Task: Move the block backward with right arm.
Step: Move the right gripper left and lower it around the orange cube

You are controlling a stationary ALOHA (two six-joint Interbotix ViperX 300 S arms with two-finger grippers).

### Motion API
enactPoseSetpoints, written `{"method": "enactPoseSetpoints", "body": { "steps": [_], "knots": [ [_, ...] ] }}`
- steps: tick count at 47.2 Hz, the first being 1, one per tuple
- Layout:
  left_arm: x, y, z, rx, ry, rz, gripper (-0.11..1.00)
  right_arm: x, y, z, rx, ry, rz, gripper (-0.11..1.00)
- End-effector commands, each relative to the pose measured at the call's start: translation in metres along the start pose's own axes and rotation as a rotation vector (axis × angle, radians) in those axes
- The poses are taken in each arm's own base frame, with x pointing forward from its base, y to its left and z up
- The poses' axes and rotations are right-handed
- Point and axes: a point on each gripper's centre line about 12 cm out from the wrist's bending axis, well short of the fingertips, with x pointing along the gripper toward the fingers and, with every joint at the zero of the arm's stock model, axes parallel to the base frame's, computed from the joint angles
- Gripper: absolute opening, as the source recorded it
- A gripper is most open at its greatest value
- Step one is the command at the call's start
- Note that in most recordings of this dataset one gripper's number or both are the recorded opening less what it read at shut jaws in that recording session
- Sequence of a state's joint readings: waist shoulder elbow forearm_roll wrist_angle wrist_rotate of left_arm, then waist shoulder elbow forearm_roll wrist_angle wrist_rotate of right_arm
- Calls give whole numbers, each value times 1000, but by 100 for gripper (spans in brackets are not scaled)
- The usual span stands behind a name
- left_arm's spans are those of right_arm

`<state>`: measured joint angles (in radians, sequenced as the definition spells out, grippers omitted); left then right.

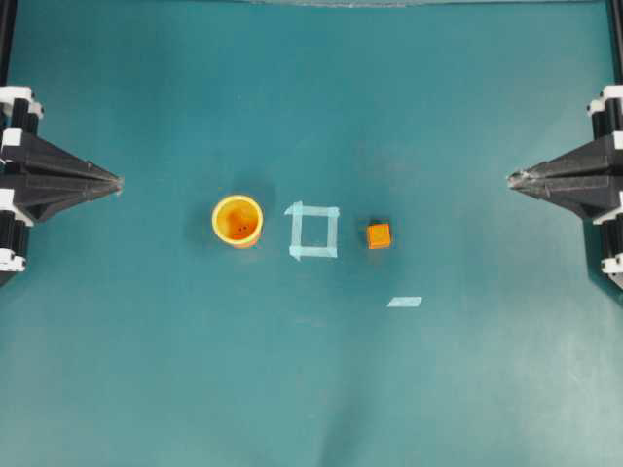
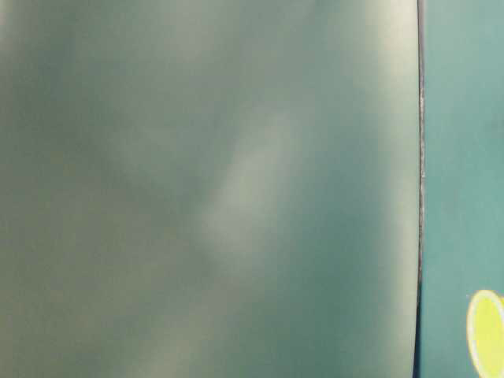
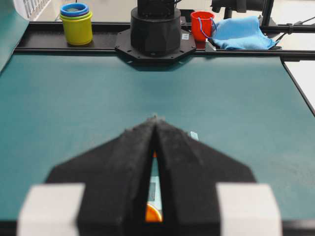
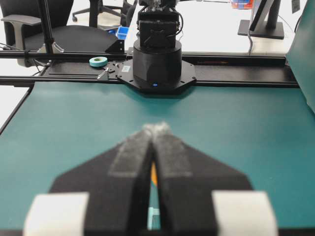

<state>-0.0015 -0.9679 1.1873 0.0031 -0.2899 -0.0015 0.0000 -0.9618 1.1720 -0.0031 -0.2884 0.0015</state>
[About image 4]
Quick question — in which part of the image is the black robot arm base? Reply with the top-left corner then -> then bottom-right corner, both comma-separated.
117,0 -> 196,93

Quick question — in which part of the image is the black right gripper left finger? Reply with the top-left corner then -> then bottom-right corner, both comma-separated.
24,127 -> 156,236

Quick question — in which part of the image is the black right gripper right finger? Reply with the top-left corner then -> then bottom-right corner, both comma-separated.
150,122 -> 279,236

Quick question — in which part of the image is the blue plastic bin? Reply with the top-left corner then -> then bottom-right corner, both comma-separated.
117,26 -> 129,40

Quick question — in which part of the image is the teal side panel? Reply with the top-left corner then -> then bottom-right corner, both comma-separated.
286,0 -> 315,111

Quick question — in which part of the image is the black monitor cable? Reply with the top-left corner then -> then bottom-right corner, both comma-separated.
247,29 -> 254,56

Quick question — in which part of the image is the black office chair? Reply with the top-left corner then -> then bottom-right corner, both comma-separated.
0,0 -> 124,53
72,0 -> 138,28

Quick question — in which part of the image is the orange block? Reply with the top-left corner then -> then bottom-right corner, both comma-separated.
151,162 -> 158,188

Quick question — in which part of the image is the black vertical frame post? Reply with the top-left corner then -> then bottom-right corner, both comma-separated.
37,0 -> 64,54

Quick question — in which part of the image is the black monitor stand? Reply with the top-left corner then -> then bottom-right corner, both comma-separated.
238,0 -> 284,40

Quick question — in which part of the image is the black aluminium frame rail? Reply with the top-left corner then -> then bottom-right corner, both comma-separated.
0,53 -> 299,91

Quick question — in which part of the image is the teal tape roll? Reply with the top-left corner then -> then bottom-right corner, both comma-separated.
89,57 -> 108,67

